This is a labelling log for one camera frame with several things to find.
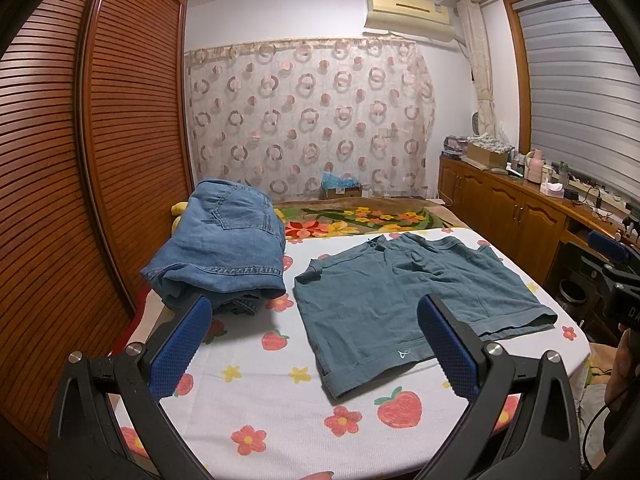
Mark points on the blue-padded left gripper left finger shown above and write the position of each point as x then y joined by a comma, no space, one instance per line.
148,373

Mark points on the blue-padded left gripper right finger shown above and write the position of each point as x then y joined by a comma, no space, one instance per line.
478,375

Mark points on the teal green shorts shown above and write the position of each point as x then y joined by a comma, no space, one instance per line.
359,306

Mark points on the person's right hand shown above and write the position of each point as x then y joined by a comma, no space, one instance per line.
622,372

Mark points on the white strawberry flower bedsheet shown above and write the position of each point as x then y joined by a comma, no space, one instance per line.
252,406

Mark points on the pink tissue box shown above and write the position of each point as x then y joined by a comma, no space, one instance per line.
552,189

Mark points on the brown wooden sideboard cabinet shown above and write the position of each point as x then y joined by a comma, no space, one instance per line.
527,226

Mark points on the pink kettle jug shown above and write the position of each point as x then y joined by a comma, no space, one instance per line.
534,164

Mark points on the folded blue denim pants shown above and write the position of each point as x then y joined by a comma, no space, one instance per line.
228,247

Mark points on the yellow pikachu plush toy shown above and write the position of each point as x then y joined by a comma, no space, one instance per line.
176,212

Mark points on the cardboard box on cabinet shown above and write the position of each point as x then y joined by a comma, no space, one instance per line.
489,159

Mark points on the grey window blind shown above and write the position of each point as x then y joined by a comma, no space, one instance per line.
584,92

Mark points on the cardboard box with blue item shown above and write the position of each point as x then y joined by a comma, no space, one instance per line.
337,187

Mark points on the brown louvered wardrobe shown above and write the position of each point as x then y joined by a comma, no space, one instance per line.
93,155

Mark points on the circle patterned curtain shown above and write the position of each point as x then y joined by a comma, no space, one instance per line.
283,115

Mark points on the beige tied side curtain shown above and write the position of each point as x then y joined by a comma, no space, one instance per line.
477,46

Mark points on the white wall air conditioner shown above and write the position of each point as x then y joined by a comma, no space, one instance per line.
421,18

